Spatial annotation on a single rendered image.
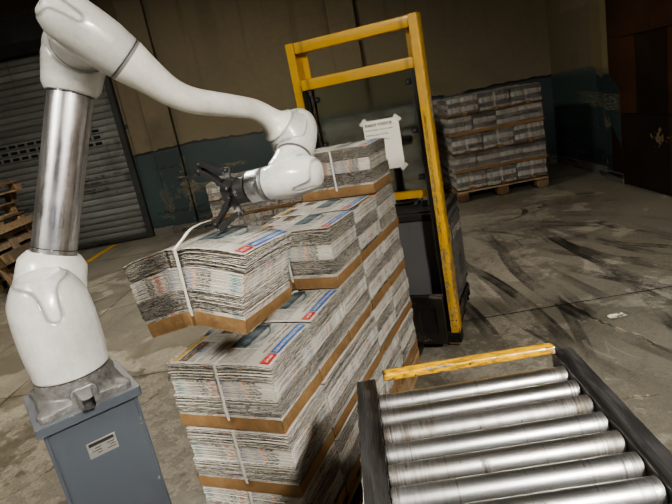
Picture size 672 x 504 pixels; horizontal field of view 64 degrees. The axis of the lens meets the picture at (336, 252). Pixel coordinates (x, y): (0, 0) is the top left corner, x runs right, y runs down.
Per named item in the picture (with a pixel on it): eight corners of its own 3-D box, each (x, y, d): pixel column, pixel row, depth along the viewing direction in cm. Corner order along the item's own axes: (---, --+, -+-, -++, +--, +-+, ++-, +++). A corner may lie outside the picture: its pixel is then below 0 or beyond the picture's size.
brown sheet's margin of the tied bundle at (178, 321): (152, 338, 156) (146, 324, 156) (207, 303, 182) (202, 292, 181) (192, 325, 149) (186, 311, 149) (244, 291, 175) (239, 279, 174)
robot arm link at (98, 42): (145, 28, 112) (131, 41, 124) (61, -38, 103) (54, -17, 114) (112, 79, 110) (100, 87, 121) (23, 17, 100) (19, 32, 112)
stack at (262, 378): (225, 575, 186) (160, 363, 165) (341, 393, 289) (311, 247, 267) (326, 596, 171) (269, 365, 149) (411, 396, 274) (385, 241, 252)
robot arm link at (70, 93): (6, 352, 116) (3, 327, 135) (87, 350, 125) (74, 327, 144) (43, -7, 112) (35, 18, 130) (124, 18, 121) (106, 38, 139)
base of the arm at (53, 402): (42, 434, 101) (32, 409, 99) (28, 396, 118) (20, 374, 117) (138, 392, 110) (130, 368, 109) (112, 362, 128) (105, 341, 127)
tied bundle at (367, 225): (285, 268, 241) (274, 218, 235) (311, 248, 266) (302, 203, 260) (363, 263, 225) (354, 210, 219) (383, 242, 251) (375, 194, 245)
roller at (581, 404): (377, 433, 114) (381, 455, 115) (599, 398, 112) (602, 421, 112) (376, 423, 119) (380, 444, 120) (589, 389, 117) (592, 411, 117)
